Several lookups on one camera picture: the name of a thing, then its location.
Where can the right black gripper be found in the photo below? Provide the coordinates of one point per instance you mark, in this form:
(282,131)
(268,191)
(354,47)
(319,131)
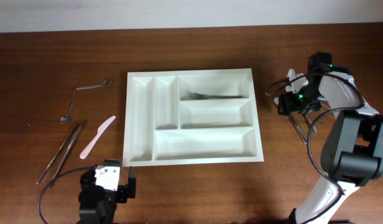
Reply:
(288,106)

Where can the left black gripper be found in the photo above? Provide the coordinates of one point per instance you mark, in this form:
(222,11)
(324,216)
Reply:
(122,196)

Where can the steel tablespoon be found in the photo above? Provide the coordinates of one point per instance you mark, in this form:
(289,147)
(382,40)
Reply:
(294,123)
(309,122)

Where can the steel fork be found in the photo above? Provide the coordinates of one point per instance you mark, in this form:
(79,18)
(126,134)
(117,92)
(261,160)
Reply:
(200,96)
(324,106)

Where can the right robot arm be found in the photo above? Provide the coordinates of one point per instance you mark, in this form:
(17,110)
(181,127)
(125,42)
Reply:
(353,152)

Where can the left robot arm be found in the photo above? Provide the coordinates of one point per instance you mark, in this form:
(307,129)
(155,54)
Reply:
(101,192)

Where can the white plastic knife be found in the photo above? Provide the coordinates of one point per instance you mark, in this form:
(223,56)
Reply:
(101,129)

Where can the white cutlery tray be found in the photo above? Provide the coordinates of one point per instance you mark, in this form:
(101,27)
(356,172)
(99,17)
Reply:
(163,126)

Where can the steel tongs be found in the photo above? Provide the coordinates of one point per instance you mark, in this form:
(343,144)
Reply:
(63,153)

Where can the small steel teaspoon lower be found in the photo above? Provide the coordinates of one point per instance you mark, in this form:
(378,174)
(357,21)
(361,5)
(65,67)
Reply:
(66,117)

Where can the small steel teaspoon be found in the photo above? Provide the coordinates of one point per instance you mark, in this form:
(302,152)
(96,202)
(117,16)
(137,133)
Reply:
(66,117)
(104,84)

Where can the small steel teaspoon upper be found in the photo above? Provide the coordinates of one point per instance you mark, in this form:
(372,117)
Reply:
(104,84)

